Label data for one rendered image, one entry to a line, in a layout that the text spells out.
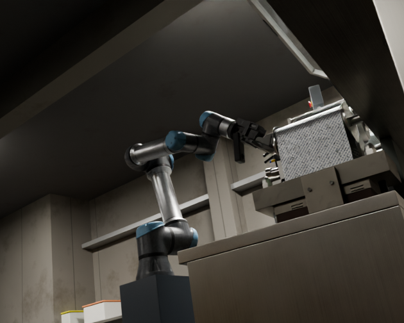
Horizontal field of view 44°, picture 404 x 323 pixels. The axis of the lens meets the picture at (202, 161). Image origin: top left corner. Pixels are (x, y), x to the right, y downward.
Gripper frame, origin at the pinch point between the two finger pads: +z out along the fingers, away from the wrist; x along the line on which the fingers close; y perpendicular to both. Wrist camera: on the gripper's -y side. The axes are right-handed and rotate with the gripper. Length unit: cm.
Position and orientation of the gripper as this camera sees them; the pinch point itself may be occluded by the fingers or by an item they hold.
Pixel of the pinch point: (273, 152)
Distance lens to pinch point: 185.6
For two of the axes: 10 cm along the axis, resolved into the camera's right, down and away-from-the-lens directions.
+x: 5.2, 2.5, 8.2
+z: 7.4, 3.5, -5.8
